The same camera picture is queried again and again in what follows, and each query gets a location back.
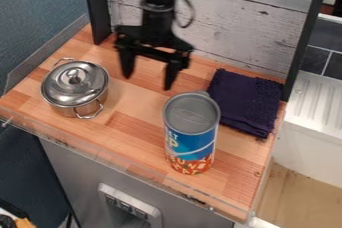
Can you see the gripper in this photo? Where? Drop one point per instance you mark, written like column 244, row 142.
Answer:
column 153, row 40

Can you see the silver lid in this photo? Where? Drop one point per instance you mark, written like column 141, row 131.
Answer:
column 75, row 82

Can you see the silver pot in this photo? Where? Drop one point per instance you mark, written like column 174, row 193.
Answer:
column 80, row 103

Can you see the violet cloth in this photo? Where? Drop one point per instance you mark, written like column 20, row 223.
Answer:
column 246, row 102

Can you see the blue and orange can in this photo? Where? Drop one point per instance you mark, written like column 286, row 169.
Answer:
column 190, row 133

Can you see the white toy sink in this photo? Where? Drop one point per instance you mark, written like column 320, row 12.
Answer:
column 311, row 122

